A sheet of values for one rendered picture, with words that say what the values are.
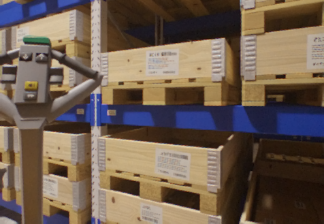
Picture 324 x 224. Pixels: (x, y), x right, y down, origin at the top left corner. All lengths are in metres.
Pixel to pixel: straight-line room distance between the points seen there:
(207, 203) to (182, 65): 0.74
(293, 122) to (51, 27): 1.74
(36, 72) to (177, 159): 0.80
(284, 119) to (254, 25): 0.46
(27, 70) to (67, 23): 1.04
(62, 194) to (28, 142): 1.16
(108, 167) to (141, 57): 0.73
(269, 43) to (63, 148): 1.50
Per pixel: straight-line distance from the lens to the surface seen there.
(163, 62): 1.22
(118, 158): 1.41
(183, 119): 1.22
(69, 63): 0.79
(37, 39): 0.85
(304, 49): 1.12
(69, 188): 1.81
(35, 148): 0.77
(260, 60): 1.10
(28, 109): 0.77
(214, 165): 1.14
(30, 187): 0.80
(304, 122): 1.15
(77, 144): 1.64
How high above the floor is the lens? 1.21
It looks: 1 degrees down
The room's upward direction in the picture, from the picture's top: straight up
